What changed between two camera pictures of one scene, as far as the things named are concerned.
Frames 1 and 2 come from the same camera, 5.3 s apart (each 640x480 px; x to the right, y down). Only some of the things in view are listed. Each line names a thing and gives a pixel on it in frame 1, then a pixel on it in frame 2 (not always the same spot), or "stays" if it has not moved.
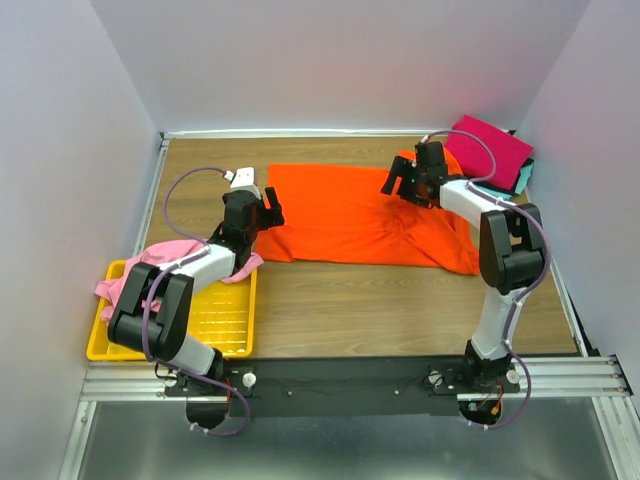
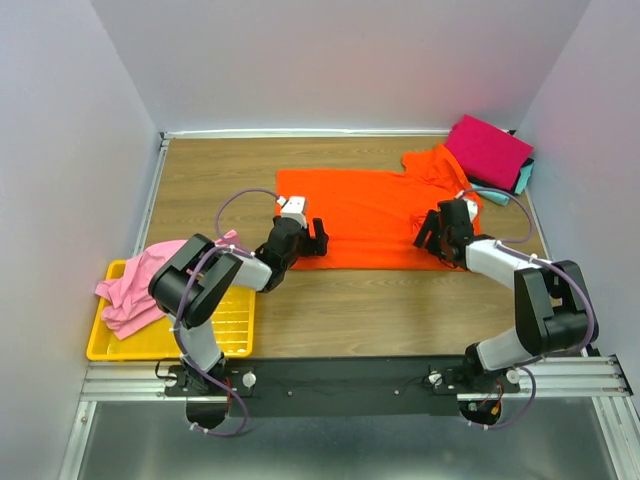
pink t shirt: x=161 y=256 stays
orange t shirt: x=338 y=215 stays
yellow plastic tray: x=223 y=317 stays
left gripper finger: x=272 y=201 -> x=317 y=246
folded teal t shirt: x=525 y=175 stays
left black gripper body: x=260 y=221 -> x=300 y=249
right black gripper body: x=418 y=178 -> x=444 y=239
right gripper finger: x=401 y=167 -> x=428 y=236
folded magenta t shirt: x=473 y=158 stays
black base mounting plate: x=350 y=386 stays
